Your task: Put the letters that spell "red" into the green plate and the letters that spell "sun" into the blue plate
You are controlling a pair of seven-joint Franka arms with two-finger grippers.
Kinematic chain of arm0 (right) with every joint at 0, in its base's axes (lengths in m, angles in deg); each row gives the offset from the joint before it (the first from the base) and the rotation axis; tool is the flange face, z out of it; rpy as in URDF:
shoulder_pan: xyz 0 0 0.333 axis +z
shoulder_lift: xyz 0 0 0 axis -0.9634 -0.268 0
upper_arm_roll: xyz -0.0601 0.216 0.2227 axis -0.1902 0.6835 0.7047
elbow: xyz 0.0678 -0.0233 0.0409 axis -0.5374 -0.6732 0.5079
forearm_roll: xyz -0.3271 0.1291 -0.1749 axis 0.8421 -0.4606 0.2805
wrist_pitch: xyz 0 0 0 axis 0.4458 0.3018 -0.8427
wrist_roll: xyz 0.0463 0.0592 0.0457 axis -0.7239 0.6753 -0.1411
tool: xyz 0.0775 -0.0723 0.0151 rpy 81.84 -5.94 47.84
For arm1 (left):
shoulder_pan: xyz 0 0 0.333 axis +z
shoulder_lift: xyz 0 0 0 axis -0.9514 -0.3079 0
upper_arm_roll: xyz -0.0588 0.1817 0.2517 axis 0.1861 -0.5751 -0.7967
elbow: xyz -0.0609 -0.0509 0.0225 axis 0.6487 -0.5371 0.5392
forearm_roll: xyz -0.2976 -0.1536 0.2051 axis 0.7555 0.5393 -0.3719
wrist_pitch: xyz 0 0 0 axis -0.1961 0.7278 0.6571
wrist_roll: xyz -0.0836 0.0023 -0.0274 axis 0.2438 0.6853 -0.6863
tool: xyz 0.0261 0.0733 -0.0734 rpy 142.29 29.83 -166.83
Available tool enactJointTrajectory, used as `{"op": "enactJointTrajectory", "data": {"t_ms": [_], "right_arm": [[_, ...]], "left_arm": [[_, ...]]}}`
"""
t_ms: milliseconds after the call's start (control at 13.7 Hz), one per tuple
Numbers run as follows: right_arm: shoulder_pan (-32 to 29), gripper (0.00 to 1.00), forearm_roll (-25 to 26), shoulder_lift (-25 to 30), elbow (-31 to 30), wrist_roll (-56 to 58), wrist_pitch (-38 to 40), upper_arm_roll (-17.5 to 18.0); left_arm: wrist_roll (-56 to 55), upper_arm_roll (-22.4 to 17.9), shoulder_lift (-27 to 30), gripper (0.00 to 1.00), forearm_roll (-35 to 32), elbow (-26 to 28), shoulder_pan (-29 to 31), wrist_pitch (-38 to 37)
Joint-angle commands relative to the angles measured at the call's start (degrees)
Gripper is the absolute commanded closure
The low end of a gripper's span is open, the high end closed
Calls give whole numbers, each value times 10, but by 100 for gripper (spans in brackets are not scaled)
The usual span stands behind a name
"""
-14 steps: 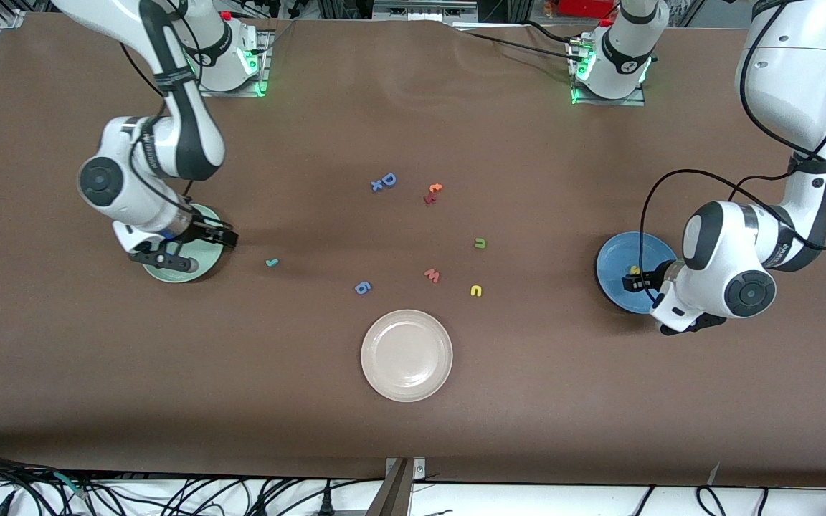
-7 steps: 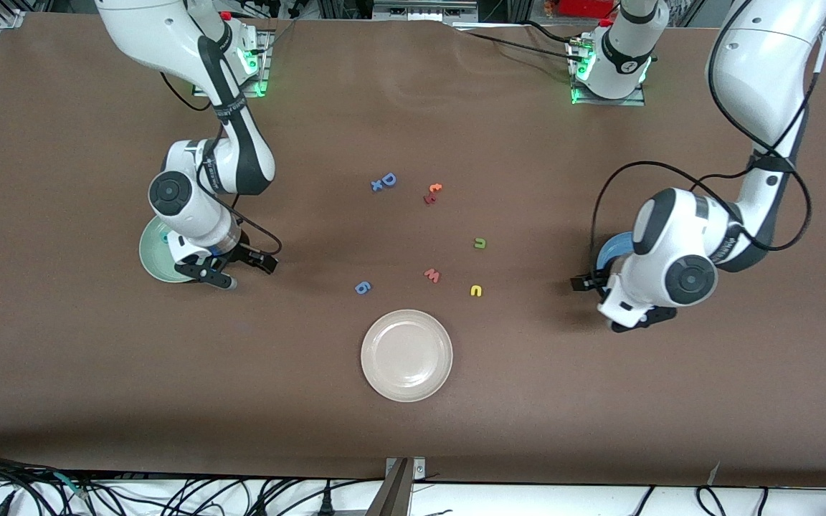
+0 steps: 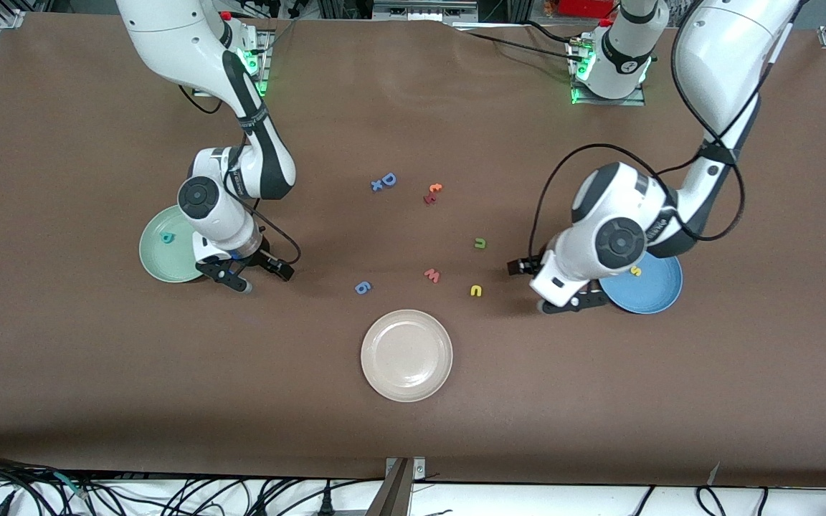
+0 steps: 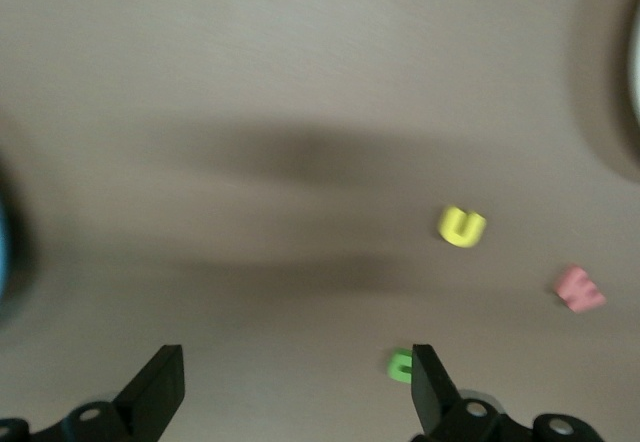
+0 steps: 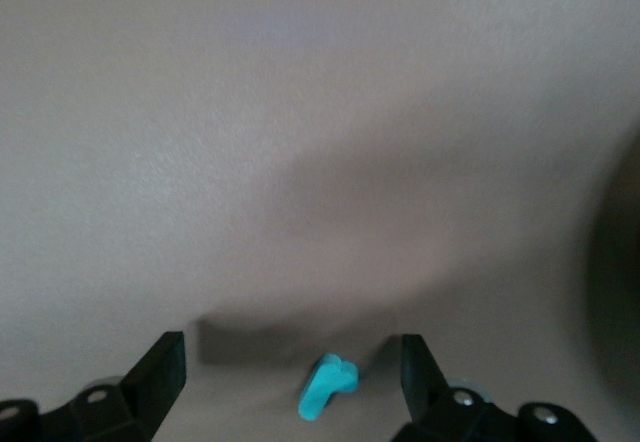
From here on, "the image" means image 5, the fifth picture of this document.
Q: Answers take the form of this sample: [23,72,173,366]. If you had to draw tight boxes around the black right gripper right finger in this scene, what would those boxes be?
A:
[389,333,600,442]

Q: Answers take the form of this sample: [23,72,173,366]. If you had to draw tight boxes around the brown table cover sheet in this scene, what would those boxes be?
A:
[0,0,640,442]

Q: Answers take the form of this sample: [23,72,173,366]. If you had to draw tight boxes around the teal letter r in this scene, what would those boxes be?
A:
[298,352,360,422]

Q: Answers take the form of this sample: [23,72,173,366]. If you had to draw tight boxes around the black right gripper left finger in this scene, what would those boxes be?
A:
[0,331,188,442]

